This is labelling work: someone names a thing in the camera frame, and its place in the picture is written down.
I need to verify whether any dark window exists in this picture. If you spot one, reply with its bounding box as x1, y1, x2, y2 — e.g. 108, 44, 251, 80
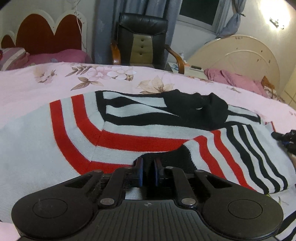
180, 0, 219, 25

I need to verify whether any pink crumpled blanket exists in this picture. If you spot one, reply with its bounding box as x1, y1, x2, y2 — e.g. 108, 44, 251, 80
204, 68, 268, 97

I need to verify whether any cream arched headboard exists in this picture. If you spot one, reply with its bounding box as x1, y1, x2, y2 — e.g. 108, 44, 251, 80
187, 35, 280, 91

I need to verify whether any magenta blanket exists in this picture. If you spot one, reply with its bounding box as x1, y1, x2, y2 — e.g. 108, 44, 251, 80
25, 49, 92, 67

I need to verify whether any tied grey curtain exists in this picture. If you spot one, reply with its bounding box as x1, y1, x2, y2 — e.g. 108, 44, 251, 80
217, 0, 246, 38

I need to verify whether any striped pink pillow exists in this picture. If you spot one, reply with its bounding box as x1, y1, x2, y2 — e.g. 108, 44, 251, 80
1, 47, 29, 71

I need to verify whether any red heart headboard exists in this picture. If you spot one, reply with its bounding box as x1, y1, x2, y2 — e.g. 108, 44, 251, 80
1, 9, 87, 55

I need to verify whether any pink floral bedsheet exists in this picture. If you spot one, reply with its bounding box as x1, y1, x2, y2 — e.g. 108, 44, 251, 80
1, 63, 295, 240

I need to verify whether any orange patterned cloth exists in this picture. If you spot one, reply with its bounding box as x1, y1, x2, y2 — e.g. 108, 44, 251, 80
261, 76, 285, 103

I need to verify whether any striped knit sweater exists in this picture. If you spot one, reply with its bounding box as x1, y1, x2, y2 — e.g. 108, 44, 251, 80
0, 89, 296, 241

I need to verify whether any wall lamp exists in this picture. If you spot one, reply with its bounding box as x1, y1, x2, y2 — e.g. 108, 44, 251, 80
269, 18, 285, 29

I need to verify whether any white bedside table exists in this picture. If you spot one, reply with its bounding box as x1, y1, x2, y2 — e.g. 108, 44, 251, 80
165, 62, 208, 80

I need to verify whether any black leather office chair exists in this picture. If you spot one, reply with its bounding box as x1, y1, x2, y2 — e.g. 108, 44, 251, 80
110, 13, 185, 74

